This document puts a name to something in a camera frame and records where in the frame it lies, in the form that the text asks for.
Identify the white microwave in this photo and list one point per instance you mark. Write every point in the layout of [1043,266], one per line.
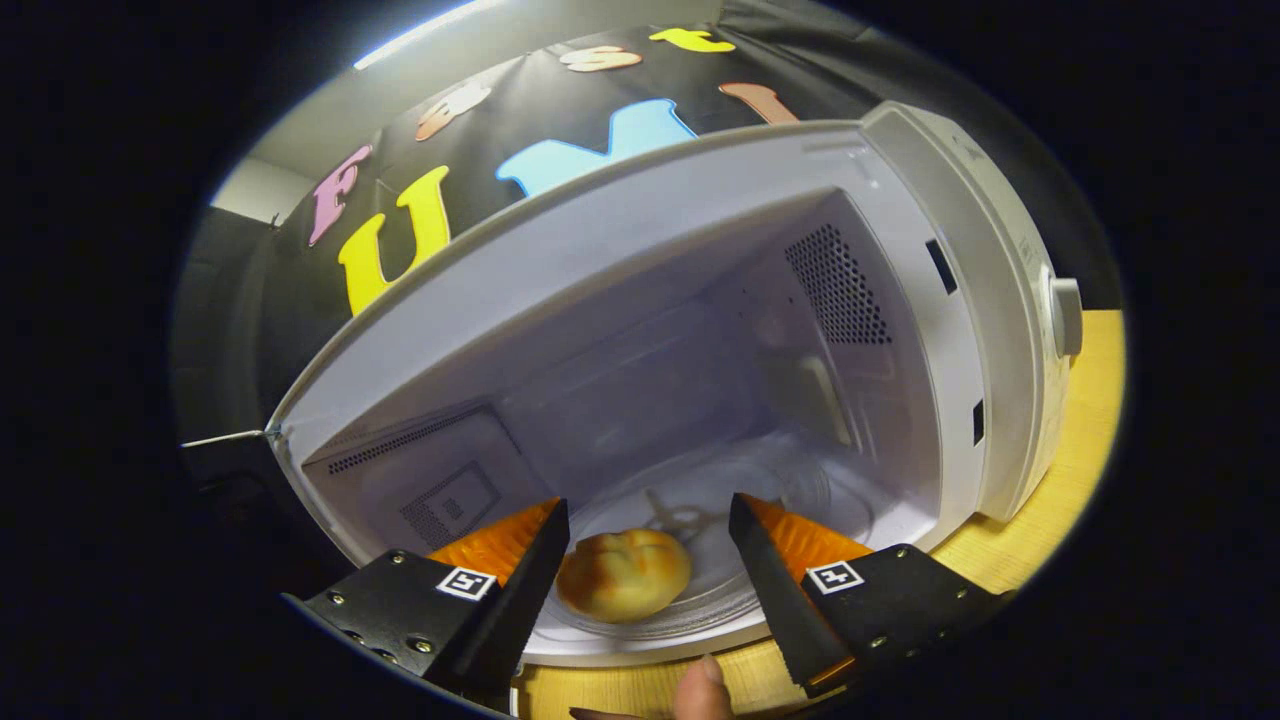
[640,260]

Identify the glass turntable plate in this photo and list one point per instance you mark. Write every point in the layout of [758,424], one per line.
[720,600]

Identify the golden bread bun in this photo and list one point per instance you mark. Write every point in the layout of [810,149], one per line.
[625,580]

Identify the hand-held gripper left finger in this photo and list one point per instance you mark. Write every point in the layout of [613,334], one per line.
[520,600]

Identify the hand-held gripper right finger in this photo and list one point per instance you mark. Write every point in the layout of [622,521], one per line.
[775,600]

